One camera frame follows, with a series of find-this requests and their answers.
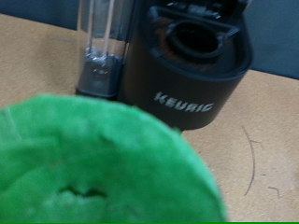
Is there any clear water tank black lid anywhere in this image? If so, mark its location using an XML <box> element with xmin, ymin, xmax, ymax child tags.
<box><xmin>75</xmin><ymin>0</ymin><xmax>135</xmax><ymax>101</ymax></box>

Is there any black Keurig coffee machine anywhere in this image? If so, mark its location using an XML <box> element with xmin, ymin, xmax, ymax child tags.
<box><xmin>117</xmin><ymin>0</ymin><xmax>254</xmax><ymax>132</ymax></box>

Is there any green-lidded coffee pod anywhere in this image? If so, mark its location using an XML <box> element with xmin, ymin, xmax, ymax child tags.
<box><xmin>0</xmin><ymin>92</ymin><xmax>229</xmax><ymax>223</ymax></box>

